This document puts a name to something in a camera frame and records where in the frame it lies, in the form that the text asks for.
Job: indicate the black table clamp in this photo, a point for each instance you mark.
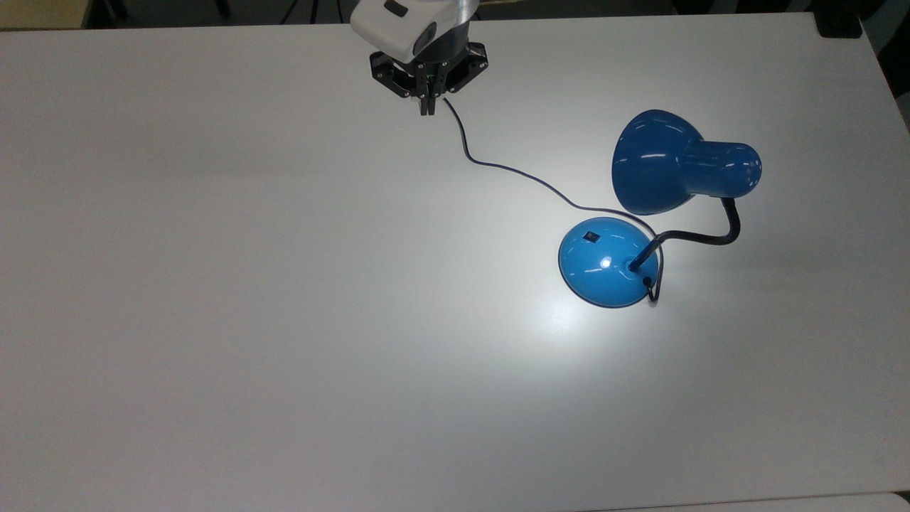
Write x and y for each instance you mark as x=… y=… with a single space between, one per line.
x=839 y=23

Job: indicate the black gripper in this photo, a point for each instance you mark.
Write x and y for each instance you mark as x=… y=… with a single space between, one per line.
x=448 y=51

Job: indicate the blue gooseneck desk lamp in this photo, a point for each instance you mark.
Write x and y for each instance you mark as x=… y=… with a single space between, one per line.
x=604 y=270

